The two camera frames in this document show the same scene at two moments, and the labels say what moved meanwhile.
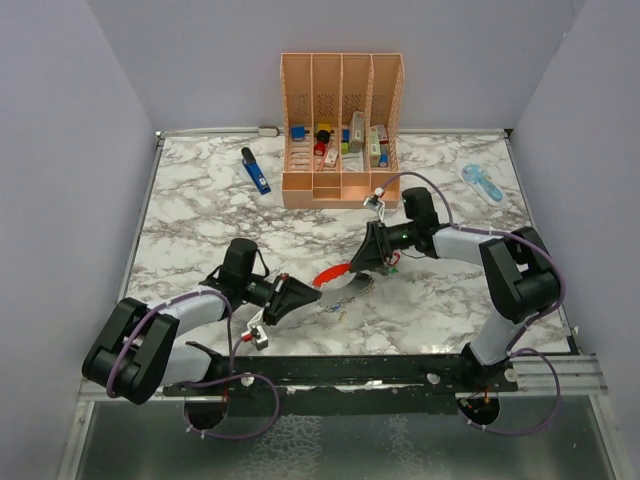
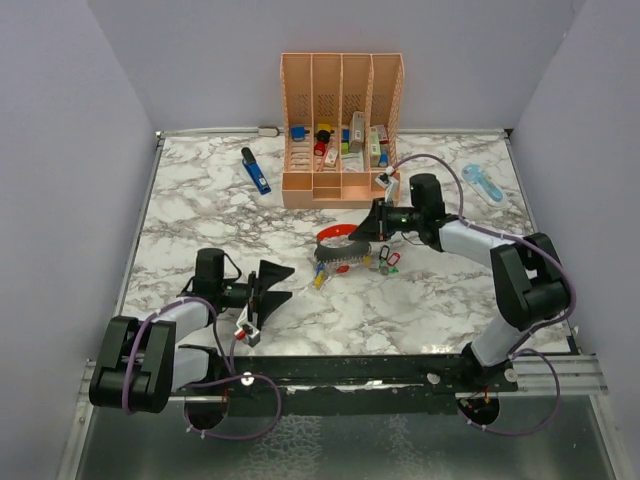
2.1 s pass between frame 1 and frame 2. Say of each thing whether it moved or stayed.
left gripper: moved
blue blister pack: stayed
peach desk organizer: stayed
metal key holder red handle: moved
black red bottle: stayed
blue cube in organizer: stayed
